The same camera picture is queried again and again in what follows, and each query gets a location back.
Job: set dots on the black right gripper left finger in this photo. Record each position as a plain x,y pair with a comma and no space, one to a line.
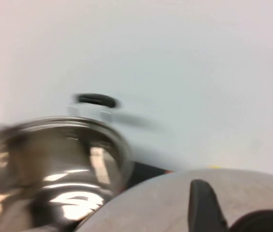
202,210

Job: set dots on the steel domed lid black knob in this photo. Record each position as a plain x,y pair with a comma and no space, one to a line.
150,205

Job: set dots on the steel pot with green label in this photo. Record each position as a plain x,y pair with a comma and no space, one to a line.
54,157

